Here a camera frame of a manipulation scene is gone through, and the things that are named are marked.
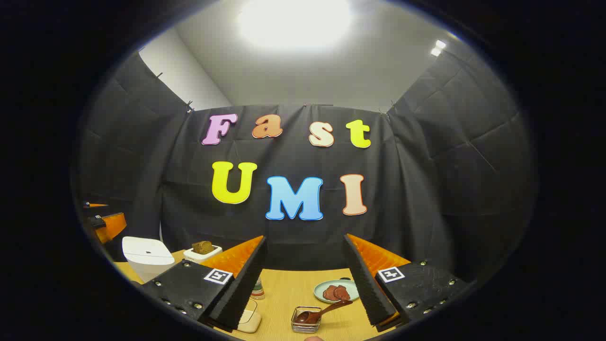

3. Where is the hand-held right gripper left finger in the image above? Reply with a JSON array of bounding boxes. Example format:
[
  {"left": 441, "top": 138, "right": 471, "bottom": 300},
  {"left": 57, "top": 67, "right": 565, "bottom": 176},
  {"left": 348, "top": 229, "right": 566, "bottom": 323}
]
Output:
[{"left": 141, "top": 235, "right": 268, "bottom": 332}]

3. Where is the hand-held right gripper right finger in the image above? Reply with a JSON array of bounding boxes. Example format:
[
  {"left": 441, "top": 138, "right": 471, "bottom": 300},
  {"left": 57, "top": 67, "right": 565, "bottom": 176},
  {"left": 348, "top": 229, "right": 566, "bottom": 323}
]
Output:
[{"left": 342, "top": 233, "right": 476, "bottom": 332}]

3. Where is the brown wooden spoon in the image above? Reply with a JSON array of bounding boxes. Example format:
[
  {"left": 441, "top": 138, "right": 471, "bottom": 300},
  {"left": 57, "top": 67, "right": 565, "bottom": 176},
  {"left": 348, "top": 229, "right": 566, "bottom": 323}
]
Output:
[{"left": 294, "top": 299, "right": 353, "bottom": 325}]

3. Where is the white rice cooker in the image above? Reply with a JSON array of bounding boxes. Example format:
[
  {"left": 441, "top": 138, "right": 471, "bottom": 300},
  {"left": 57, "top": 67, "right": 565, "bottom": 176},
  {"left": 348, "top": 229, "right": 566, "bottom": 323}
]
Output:
[{"left": 122, "top": 236, "right": 176, "bottom": 283}]

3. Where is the clear wire chopstick holder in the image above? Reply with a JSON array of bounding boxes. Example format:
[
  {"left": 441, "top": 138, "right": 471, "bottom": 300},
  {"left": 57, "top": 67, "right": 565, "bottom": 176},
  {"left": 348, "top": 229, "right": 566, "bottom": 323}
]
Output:
[{"left": 291, "top": 306, "right": 322, "bottom": 333}]

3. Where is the light green plate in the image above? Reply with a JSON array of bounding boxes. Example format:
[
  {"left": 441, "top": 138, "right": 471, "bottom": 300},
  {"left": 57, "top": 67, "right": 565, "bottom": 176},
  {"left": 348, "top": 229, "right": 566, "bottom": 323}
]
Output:
[{"left": 314, "top": 278, "right": 360, "bottom": 304}]

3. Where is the cream rounded board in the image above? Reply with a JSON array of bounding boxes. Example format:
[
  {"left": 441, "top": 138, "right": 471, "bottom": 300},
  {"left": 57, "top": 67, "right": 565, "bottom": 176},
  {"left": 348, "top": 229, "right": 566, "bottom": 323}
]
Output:
[{"left": 237, "top": 299, "right": 262, "bottom": 333}]

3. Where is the white toaster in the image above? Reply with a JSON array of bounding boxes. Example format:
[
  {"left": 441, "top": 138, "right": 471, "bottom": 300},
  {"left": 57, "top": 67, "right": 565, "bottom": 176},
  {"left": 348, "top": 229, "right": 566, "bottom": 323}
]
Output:
[{"left": 183, "top": 244, "right": 223, "bottom": 264}]

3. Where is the black backdrop cloth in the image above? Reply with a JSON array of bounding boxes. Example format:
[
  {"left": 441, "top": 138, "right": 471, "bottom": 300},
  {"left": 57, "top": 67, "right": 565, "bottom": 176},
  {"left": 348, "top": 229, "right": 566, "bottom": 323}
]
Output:
[{"left": 76, "top": 50, "right": 538, "bottom": 285}]

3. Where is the ceiling light panel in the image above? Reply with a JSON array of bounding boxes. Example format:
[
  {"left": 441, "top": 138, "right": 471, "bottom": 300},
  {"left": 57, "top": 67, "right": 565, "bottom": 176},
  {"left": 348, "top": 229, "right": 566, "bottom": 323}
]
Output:
[{"left": 237, "top": 0, "right": 353, "bottom": 50}]

